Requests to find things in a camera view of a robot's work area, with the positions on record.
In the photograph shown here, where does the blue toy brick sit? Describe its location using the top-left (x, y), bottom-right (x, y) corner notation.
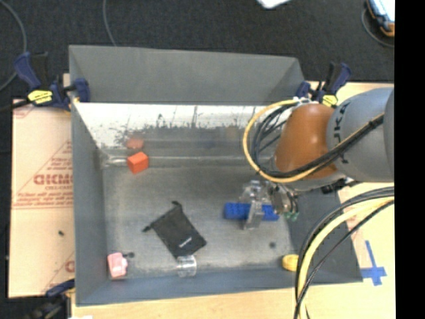
top-left (222, 201), bottom-right (281, 222)

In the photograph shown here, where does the black cloth pouch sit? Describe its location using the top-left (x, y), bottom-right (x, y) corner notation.
top-left (142, 201), bottom-right (208, 259)

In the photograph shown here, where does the black cylinder on white bracket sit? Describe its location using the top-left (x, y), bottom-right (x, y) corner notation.
top-left (319, 177), bottom-right (357, 194)

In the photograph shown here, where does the clear glass cup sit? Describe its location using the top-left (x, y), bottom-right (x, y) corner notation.
top-left (175, 255), bottom-right (198, 278)

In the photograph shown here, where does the orange cube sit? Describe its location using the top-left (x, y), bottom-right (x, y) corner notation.
top-left (126, 151), bottom-right (150, 175)

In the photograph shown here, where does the brown cardboard board red print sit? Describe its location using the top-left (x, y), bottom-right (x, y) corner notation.
top-left (7, 73), bottom-right (77, 299)

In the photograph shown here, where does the grey metal bin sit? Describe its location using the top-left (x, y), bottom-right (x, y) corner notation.
top-left (68, 44), bottom-right (364, 307)

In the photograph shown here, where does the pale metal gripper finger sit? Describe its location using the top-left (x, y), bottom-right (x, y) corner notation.
top-left (238, 179), bottom-right (270, 205)
top-left (243, 201), bottom-right (266, 231)

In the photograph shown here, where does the pink small box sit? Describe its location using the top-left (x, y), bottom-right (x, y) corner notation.
top-left (106, 252), bottom-right (129, 279)

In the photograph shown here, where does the yellow ring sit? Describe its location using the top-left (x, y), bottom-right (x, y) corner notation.
top-left (282, 253), bottom-right (301, 272)

